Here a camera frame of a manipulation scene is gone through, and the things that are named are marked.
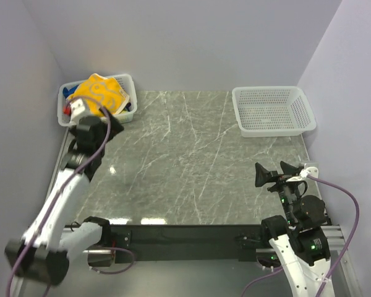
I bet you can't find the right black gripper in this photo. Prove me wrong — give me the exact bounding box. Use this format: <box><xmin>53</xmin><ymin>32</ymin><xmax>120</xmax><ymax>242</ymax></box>
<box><xmin>254</xmin><ymin>160</ymin><xmax>304</xmax><ymax>224</ymax></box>

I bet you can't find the yellow duck towel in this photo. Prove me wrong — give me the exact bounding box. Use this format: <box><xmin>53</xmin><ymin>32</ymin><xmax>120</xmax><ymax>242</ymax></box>
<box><xmin>67</xmin><ymin>73</ymin><xmax>130</xmax><ymax>114</ymax></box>

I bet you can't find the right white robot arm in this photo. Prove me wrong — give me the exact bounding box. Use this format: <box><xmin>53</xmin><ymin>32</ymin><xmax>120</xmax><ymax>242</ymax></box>
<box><xmin>255</xmin><ymin>161</ymin><xmax>335</xmax><ymax>296</ymax></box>

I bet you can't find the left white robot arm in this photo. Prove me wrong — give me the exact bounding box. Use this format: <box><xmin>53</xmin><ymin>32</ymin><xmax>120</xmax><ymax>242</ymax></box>
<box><xmin>4</xmin><ymin>106</ymin><xmax>124</xmax><ymax>286</ymax></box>

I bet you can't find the left white plastic basket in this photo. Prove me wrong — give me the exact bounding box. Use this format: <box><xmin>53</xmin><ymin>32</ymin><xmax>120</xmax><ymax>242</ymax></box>
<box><xmin>57</xmin><ymin>73</ymin><xmax>137</xmax><ymax>127</ymax></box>

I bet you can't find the white plastic basket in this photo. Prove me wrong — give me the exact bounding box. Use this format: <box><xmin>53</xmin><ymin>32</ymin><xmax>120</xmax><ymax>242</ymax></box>
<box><xmin>57</xmin><ymin>73</ymin><xmax>137</xmax><ymax>127</ymax></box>
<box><xmin>232</xmin><ymin>86</ymin><xmax>317</xmax><ymax>138</ymax></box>

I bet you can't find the blue towel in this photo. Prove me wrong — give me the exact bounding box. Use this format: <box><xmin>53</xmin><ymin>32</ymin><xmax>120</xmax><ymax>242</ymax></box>
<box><xmin>62</xmin><ymin>84</ymin><xmax>79</xmax><ymax>98</ymax></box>

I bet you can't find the right white plastic basket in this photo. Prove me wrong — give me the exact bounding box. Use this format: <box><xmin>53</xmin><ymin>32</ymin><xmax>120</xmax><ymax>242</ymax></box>
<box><xmin>232</xmin><ymin>86</ymin><xmax>317</xmax><ymax>138</ymax></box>

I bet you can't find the black base beam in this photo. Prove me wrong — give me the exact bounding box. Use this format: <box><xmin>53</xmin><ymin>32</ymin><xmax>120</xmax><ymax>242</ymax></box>
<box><xmin>92</xmin><ymin>225</ymin><xmax>273</xmax><ymax>262</ymax></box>

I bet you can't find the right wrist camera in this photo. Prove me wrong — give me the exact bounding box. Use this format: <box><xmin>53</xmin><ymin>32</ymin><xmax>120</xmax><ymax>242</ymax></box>
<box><xmin>286</xmin><ymin>166</ymin><xmax>319</xmax><ymax>183</ymax></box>

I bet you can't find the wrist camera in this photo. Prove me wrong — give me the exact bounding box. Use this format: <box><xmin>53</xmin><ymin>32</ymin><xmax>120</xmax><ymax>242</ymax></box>
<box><xmin>286</xmin><ymin>166</ymin><xmax>319</xmax><ymax>183</ymax></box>
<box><xmin>63</xmin><ymin>98</ymin><xmax>91</xmax><ymax>125</ymax></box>

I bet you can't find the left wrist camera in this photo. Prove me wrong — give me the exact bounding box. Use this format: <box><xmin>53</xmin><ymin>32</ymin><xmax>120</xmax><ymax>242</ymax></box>
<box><xmin>63</xmin><ymin>98</ymin><xmax>91</xmax><ymax>125</ymax></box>

